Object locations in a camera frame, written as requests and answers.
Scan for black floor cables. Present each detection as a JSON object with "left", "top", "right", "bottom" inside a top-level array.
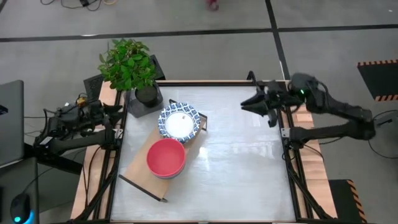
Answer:
[{"left": 40, "top": 0, "right": 103, "bottom": 12}]

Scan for grey laptop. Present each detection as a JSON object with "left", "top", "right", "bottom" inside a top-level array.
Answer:
[{"left": 0, "top": 80, "right": 25, "bottom": 167}]

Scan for green leafy plant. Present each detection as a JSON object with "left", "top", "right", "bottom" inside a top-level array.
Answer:
[{"left": 98, "top": 37, "right": 156, "bottom": 91}]

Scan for large black hazard-striped mat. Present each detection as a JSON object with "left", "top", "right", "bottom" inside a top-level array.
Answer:
[{"left": 356, "top": 59, "right": 398, "bottom": 102}]

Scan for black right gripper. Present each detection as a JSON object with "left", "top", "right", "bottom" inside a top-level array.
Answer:
[{"left": 240, "top": 79, "right": 295, "bottom": 128}]

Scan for black floor cable loop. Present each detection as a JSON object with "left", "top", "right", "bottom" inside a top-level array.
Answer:
[{"left": 368, "top": 109, "right": 398, "bottom": 160}]

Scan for black aluminium table frame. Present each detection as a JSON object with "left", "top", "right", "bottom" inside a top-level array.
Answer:
[{"left": 67, "top": 80, "right": 336, "bottom": 224}]

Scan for grey square pot base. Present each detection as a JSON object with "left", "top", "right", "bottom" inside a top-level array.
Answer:
[{"left": 124, "top": 82, "right": 164, "bottom": 118}]

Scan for blue plastic bowl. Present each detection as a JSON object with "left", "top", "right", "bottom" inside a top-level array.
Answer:
[{"left": 154, "top": 172, "right": 185, "bottom": 180}]

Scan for grey floor device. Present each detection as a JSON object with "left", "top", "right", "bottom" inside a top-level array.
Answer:
[{"left": 374, "top": 111, "right": 398, "bottom": 128}]

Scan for black round plant pot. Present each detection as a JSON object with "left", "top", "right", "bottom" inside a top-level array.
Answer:
[{"left": 134, "top": 83, "right": 159, "bottom": 108}]

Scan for small black hazard-striped mat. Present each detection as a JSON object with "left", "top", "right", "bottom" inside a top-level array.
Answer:
[{"left": 328, "top": 179, "right": 368, "bottom": 224}]

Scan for pink plastic bowl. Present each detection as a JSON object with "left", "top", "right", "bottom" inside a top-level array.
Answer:
[{"left": 146, "top": 138, "right": 187, "bottom": 179}]

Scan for black desk pad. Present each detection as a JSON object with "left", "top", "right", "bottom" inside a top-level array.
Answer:
[{"left": 0, "top": 157, "right": 40, "bottom": 224}]

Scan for black computer mouse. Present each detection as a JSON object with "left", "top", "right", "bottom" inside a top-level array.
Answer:
[{"left": 10, "top": 192, "right": 34, "bottom": 224}]

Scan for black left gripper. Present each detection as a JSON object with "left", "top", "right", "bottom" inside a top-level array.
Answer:
[{"left": 88, "top": 101, "right": 124, "bottom": 121}]

